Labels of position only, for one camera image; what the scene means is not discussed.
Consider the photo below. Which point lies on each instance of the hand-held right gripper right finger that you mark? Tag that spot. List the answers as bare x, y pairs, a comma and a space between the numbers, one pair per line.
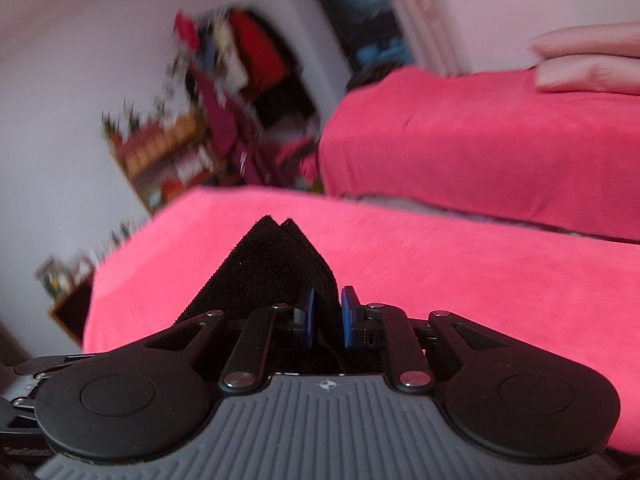
346, 321

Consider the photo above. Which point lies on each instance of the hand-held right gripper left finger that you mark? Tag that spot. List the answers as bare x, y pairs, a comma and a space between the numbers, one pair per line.
308, 321

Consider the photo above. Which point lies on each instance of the black pants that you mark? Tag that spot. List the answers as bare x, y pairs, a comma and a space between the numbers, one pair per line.
280, 275

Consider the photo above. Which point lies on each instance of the small wooden side table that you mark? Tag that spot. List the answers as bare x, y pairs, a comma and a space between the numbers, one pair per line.
67, 295

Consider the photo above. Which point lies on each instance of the pink fleece blanket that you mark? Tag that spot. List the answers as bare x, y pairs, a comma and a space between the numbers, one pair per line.
475, 280

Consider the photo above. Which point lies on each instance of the bed with pink cover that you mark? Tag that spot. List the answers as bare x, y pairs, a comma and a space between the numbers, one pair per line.
475, 145

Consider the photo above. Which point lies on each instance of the wooden shelf with items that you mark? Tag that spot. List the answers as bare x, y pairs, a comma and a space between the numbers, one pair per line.
160, 160

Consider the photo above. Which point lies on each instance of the white curtain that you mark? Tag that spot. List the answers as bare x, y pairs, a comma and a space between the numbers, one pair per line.
425, 15

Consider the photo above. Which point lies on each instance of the light pink pillow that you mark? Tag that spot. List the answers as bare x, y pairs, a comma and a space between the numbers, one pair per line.
592, 73
592, 39

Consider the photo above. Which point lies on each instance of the dark blue wall picture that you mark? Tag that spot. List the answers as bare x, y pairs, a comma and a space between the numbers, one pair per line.
357, 10

